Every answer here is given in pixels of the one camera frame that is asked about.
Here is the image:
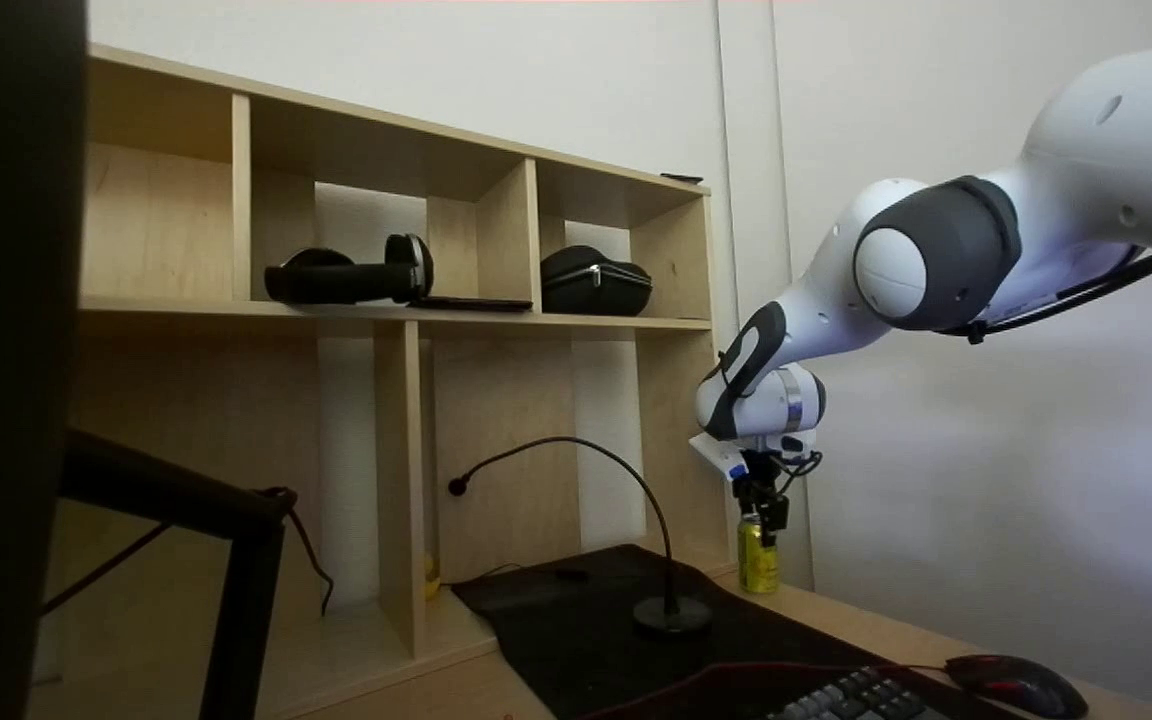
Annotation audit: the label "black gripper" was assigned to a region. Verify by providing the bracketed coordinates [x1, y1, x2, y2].
[733, 451, 804, 553]

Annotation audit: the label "yellow green soda can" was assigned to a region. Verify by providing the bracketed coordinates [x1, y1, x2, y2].
[735, 517, 780, 596]

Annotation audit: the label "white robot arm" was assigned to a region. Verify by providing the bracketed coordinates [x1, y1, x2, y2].
[691, 48, 1152, 548]

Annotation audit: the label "black gooseneck microphone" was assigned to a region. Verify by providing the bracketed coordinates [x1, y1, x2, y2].
[446, 437, 713, 639]

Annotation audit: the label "black desk mat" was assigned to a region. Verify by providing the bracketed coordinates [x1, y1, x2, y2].
[446, 542, 1007, 720]

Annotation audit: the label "dark keyboard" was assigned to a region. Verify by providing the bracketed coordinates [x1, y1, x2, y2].
[766, 670, 946, 720]

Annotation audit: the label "black red computer mouse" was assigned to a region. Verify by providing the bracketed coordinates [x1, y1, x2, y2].
[944, 653, 1088, 720]

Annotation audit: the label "black headphone case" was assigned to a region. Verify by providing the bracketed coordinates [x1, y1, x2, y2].
[539, 246, 650, 317]

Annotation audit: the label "small dark object atop shelf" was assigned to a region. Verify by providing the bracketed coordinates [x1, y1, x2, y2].
[658, 174, 705, 183]

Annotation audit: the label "wooden shelf unit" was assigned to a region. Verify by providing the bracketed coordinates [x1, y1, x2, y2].
[71, 48, 733, 720]

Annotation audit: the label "flat black device on shelf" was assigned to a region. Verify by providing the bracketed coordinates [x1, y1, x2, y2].
[405, 295, 533, 317]

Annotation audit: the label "black headphones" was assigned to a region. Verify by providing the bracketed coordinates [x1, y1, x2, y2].
[265, 235, 432, 305]

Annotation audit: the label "white closet door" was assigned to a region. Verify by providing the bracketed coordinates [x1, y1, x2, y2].
[713, 0, 821, 592]

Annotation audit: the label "black monitor edge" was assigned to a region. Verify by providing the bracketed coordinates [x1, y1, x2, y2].
[0, 0, 89, 720]

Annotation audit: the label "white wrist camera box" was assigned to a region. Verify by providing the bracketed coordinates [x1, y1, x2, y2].
[686, 434, 747, 486]

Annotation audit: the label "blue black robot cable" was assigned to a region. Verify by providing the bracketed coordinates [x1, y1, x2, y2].
[961, 229, 1152, 347]

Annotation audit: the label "black hanging cable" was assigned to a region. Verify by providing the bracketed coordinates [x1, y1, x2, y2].
[283, 502, 338, 622]

